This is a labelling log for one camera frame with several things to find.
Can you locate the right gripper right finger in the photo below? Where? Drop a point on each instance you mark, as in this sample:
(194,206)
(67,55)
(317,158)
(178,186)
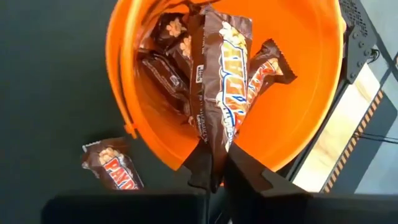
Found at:
(280,208)

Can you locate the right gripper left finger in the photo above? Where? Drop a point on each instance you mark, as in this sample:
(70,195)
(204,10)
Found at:
(140,208)

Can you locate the light wooden side board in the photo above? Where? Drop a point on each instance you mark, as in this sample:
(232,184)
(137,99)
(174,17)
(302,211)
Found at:
(339,124)

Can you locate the black mat with hazard stripes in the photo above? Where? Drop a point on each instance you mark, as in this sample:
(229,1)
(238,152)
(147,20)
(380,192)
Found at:
(373,161)

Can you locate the orange jack-o-lantern bucket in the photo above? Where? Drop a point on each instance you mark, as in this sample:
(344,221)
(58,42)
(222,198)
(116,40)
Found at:
(295,93)

